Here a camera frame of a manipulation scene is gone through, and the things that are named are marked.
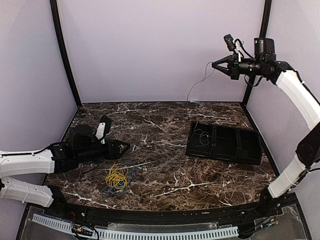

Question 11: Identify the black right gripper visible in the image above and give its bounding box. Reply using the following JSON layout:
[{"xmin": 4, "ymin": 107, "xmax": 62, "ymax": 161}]
[{"xmin": 212, "ymin": 53, "xmax": 265, "ymax": 80}]

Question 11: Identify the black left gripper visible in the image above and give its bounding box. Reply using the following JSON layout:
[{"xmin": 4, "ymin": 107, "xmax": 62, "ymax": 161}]
[{"xmin": 75, "ymin": 139, "xmax": 130, "ymax": 165}]

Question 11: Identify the grey thin cable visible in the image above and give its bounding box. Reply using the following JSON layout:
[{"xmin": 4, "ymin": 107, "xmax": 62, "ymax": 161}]
[{"xmin": 187, "ymin": 62, "xmax": 216, "ymax": 123}]

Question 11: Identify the white thin cable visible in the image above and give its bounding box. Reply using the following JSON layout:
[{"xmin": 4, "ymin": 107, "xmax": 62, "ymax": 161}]
[{"xmin": 191, "ymin": 128, "xmax": 212, "ymax": 148}]

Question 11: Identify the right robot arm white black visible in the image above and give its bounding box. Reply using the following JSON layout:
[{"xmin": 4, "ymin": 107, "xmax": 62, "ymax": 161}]
[{"xmin": 211, "ymin": 34, "xmax": 320, "ymax": 217}]

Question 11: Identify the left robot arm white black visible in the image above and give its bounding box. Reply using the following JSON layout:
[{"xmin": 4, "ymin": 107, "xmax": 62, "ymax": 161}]
[{"xmin": 0, "ymin": 122, "xmax": 131, "ymax": 218}]

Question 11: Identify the black three-compartment tray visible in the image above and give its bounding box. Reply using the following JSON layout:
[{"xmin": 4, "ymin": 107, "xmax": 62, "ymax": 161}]
[{"xmin": 185, "ymin": 122, "xmax": 263, "ymax": 165}]

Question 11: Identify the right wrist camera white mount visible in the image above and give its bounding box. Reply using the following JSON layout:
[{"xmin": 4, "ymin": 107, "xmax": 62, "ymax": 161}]
[{"xmin": 223, "ymin": 34, "xmax": 244, "ymax": 62}]

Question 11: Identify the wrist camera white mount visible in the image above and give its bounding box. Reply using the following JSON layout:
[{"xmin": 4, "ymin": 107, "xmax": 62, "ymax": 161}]
[
  {"xmin": 95, "ymin": 115, "xmax": 112, "ymax": 144},
  {"xmin": 223, "ymin": 34, "xmax": 244, "ymax": 62}
]

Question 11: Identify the yellow cable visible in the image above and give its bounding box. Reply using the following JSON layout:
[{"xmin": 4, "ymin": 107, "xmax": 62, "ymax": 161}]
[{"xmin": 104, "ymin": 162, "xmax": 130, "ymax": 190}]

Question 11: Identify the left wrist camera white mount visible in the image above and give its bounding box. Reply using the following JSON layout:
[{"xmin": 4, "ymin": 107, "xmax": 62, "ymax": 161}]
[{"xmin": 95, "ymin": 115, "xmax": 112, "ymax": 144}]

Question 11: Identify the blue cable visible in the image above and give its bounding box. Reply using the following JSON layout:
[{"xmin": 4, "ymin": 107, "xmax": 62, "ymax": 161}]
[{"xmin": 100, "ymin": 160, "xmax": 142, "ymax": 199}]

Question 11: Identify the right black frame post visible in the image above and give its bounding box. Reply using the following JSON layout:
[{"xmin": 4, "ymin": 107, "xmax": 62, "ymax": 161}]
[{"xmin": 241, "ymin": 0, "xmax": 273, "ymax": 107}]

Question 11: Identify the black frame post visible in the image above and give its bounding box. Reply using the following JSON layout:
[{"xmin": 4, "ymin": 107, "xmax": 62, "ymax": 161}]
[
  {"xmin": 49, "ymin": 0, "xmax": 82, "ymax": 108},
  {"xmin": 241, "ymin": 0, "xmax": 273, "ymax": 107}
]

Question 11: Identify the white slotted cable duct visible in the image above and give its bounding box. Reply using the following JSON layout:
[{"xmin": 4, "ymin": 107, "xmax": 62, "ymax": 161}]
[{"xmin": 32, "ymin": 214, "xmax": 239, "ymax": 240}]

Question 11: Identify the black curved front rail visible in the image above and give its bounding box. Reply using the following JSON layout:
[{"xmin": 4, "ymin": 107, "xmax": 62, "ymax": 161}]
[{"xmin": 44, "ymin": 201, "xmax": 284, "ymax": 226}]

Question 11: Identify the left black frame post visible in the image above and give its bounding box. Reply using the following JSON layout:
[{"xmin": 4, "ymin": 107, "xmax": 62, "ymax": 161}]
[{"xmin": 49, "ymin": 0, "xmax": 82, "ymax": 108}]

